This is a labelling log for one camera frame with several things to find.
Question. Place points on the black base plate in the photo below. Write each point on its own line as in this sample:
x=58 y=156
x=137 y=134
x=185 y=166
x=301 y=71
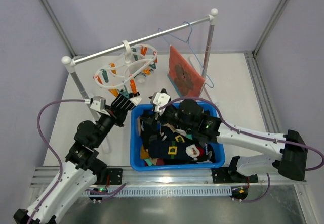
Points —
x=111 y=176
x=222 y=176

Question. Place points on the aluminium rail frame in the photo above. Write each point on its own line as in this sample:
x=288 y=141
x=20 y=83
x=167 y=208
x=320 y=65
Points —
x=185 y=182

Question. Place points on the orange bear towel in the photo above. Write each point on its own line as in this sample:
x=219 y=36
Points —
x=184 y=78

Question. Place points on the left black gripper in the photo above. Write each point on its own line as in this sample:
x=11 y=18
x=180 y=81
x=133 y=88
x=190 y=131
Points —
x=118 y=111

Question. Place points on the blue plastic bin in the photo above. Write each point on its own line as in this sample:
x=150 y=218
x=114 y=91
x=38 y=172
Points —
x=142 y=135

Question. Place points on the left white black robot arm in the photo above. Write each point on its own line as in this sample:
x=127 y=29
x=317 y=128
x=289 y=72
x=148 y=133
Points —
x=81 y=169

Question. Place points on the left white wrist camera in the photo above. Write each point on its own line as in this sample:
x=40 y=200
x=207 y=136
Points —
x=97 y=104

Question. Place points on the blue wire hanger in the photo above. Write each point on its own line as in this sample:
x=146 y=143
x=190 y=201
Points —
x=187 y=41

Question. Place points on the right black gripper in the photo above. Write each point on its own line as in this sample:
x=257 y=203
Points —
x=154 y=116

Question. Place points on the white clothes rack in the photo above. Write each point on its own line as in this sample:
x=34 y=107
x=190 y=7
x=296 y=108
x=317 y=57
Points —
x=70 y=63

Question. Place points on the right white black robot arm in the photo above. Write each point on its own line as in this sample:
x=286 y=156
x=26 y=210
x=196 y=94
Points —
x=284 y=153

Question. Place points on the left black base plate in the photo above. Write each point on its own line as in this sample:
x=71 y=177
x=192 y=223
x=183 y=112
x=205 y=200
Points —
x=111 y=176

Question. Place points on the white oval clip hanger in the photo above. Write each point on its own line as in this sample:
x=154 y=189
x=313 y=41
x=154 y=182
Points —
x=134 y=60

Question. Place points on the navy santa belt sock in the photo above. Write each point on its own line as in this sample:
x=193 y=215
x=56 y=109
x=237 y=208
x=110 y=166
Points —
x=190 y=152

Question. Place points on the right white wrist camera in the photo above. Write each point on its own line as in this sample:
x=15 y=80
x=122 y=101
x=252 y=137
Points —
x=158 y=102

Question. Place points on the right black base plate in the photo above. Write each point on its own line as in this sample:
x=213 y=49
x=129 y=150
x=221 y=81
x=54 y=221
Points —
x=222 y=176

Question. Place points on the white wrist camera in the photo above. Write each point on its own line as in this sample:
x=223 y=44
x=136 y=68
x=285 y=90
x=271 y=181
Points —
x=158 y=102
x=97 y=104

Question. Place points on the orange clothes peg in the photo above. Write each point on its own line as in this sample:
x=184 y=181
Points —
x=133 y=86

